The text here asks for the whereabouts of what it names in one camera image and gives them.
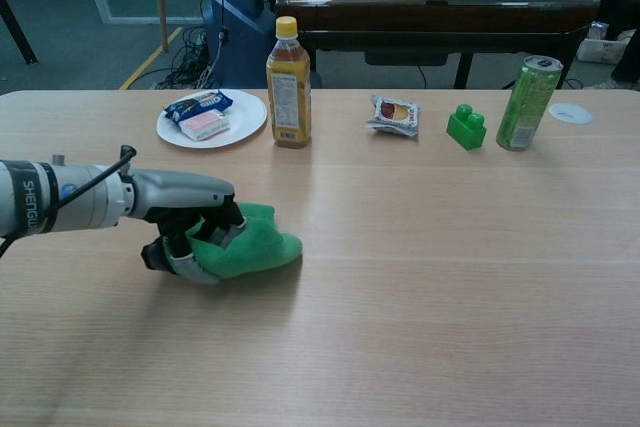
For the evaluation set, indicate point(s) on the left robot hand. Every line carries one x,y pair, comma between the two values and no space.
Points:
192,219

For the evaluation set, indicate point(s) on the green microfiber cloth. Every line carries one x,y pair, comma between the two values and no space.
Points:
245,247

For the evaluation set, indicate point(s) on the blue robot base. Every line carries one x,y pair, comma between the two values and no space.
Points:
240,17

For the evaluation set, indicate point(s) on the pink snack packet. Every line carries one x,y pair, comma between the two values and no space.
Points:
206,124

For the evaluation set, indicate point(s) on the white round plate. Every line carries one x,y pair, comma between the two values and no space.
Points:
212,118

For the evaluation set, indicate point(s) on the blue cookie packet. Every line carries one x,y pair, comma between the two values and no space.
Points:
200,104

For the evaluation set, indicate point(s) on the yellow capped tea bottle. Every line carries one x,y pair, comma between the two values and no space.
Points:
289,92

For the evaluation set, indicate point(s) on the white snack packet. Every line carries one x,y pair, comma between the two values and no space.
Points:
395,115

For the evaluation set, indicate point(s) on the green toy building block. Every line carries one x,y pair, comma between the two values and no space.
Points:
466,129

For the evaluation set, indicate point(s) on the dark wooden mahjong table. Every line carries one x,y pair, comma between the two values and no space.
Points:
435,12

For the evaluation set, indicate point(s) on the green drink can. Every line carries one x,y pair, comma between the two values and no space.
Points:
527,104

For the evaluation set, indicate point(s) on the white plastic basket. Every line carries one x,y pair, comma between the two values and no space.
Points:
602,44

